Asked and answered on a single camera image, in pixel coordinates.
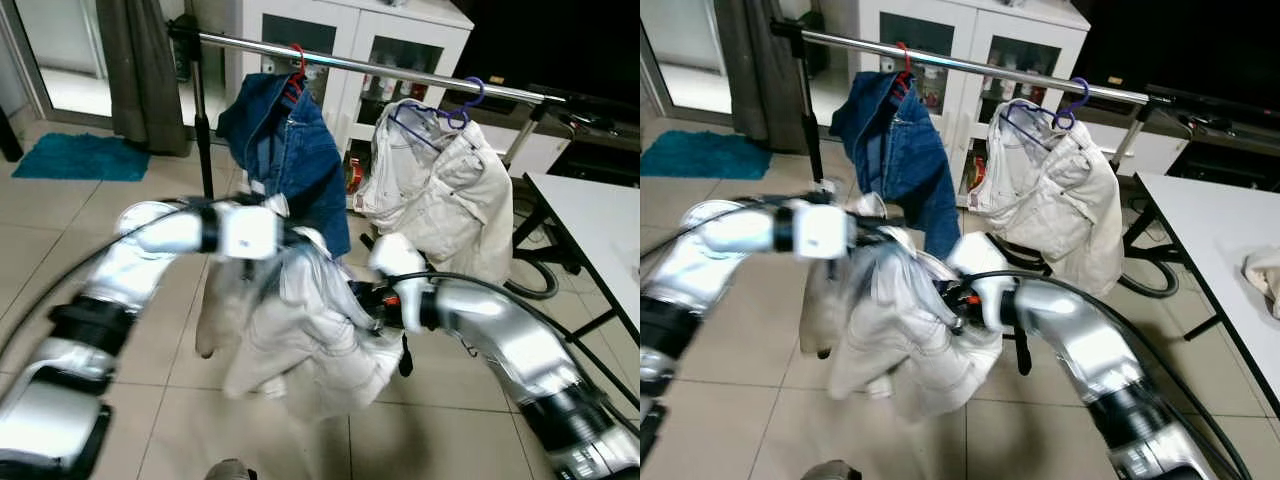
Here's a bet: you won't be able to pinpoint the cream jacket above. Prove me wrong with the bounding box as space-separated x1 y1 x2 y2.
195 225 406 426
800 225 1001 421
975 98 1126 296
358 98 516 286

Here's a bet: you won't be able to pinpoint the red hanger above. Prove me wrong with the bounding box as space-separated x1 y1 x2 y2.
893 42 916 101
283 43 309 106

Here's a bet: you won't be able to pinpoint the purple plastic hanger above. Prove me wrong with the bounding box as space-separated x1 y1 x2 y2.
388 78 488 151
1003 78 1091 151

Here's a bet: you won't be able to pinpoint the blue denim jeans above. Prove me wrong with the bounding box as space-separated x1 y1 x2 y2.
217 72 353 259
830 70 963 259

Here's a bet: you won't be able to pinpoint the metal clothes rack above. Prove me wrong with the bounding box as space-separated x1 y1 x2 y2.
168 15 569 206
770 15 1181 191

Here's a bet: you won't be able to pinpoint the teal floor mat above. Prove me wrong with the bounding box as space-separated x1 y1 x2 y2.
12 133 151 183
640 130 759 181

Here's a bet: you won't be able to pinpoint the dark door curtain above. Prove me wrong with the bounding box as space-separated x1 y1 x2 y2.
95 0 193 156
715 0 806 151

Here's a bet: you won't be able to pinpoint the white glass door cabinet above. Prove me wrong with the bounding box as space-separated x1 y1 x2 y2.
858 0 1089 191
238 0 474 171

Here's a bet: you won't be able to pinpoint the low white drawer cabinet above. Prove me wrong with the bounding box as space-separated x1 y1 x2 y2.
1085 120 1191 179
480 105 576 179

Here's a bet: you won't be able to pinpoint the black television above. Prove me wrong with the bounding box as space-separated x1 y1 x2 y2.
1070 0 1280 106
445 0 640 111

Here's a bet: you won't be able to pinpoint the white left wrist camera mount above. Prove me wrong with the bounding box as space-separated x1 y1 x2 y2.
792 200 856 259
218 203 283 261

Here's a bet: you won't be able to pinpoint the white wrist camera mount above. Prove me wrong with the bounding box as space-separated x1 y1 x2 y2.
945 232 1016 331
368 232 431 331
792 200 856 259
218 203 283 261

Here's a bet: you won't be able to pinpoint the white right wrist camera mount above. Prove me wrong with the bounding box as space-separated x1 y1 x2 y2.
945 232 1016 331
368 232 431 331

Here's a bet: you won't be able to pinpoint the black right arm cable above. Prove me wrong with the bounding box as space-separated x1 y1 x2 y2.
958 270 1256 480
385 270 640 441

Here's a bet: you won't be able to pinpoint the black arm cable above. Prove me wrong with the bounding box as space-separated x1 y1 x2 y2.
0 203 201 356
958 270 1256 480
640 198 791 259
385 270 640 441

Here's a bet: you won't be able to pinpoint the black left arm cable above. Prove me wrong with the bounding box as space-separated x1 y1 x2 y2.
0 203 201 356
640 198 791 259

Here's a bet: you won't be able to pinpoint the white table black frame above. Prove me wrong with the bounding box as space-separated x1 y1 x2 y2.
510 172 640 346
1120 172 1280 421

